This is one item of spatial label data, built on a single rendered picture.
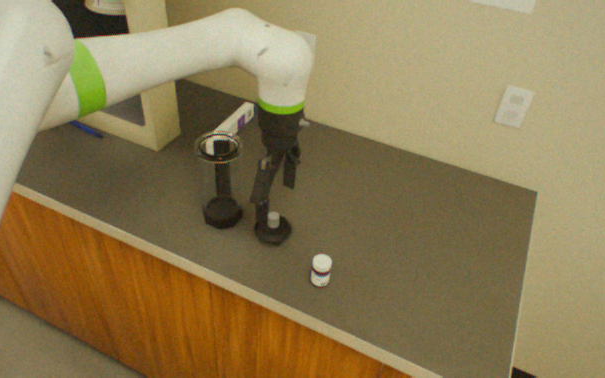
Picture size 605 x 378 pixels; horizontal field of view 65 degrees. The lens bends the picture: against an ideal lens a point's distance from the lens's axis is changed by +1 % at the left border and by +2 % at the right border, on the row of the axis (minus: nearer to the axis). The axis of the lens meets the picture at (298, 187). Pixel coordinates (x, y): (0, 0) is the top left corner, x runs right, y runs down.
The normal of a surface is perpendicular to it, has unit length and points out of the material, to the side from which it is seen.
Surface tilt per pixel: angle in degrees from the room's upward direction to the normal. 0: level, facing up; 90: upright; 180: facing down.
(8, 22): 46
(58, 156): 0
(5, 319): 0
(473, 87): 90
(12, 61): 55
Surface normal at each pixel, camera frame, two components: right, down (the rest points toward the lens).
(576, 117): -0.44, 0.56
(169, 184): 0.07, -0.76
